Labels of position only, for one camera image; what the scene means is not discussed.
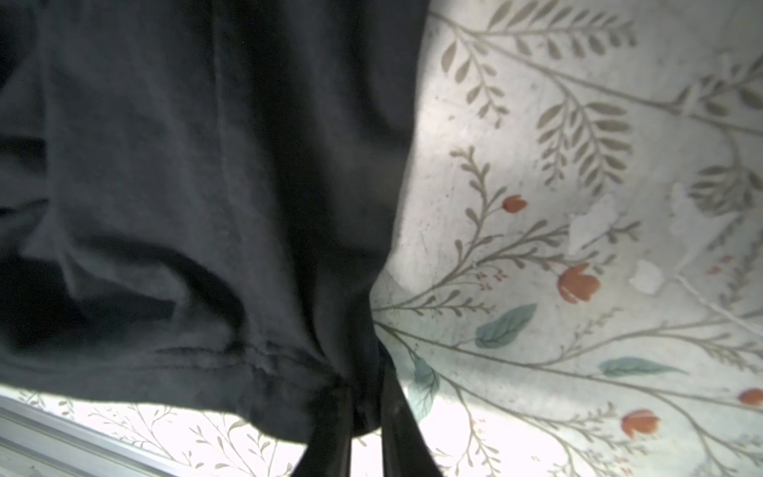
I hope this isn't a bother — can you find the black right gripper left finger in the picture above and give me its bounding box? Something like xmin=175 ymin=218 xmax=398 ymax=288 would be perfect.
xmin=291 ymin=388 xmax=354 ymax=477

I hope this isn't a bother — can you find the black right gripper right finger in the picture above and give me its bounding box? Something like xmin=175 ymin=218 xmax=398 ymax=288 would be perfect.
xmin=380 ymin=345 xmax=443 ymax=477

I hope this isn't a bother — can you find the black t-shirt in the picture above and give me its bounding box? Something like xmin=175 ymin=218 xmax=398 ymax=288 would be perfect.
xmin=1 ymin=0 xmax=429 ymax=442

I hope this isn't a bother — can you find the floral table mat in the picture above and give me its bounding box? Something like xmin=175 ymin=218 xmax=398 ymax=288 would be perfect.
xmin=1 ymin=1 xmax=762 ymax=476

